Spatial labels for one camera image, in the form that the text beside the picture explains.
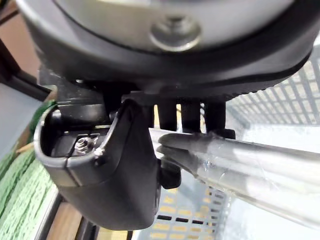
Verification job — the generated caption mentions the grey plastic shopping basket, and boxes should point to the grey plastic shopping basket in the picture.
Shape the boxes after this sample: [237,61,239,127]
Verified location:
[132,59,320,240]

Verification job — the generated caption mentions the green bitter gourd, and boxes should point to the green bitter gourd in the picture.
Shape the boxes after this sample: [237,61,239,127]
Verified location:
[29,99,58,135]
[0,147,61,240]

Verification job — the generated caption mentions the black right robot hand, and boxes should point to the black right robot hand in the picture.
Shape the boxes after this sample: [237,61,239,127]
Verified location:
[14,0,320,230]

